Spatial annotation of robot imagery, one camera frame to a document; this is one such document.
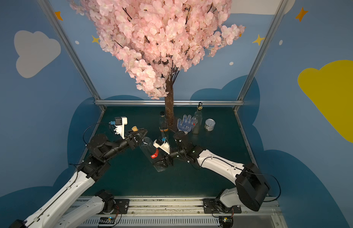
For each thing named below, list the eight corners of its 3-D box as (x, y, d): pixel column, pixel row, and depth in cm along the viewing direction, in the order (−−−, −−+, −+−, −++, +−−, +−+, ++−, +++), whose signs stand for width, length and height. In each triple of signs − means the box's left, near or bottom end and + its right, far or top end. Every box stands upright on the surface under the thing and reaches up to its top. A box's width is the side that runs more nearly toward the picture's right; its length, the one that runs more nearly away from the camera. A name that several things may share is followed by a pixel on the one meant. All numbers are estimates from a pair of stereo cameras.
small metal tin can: (205, 131, 109) (206, 126, 105) (203, 123, 114) (205, 118, 110) (214, 131, 109) (216, 126, 105) (213, 123, 114) (214, 118, 110)
